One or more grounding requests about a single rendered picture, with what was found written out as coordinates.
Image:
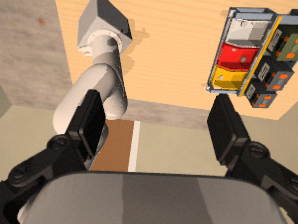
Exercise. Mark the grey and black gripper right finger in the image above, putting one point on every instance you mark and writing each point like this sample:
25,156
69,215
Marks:
233,146

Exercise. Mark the yellow open bin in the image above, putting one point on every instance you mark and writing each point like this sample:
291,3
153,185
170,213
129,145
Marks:
232,78

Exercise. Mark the dark grey metal shelf frame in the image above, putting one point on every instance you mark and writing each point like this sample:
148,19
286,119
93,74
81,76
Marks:
250,13

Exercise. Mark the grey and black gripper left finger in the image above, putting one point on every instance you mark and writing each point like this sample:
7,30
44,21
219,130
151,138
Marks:
64,153

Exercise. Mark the red bin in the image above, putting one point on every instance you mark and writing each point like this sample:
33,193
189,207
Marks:
231,59

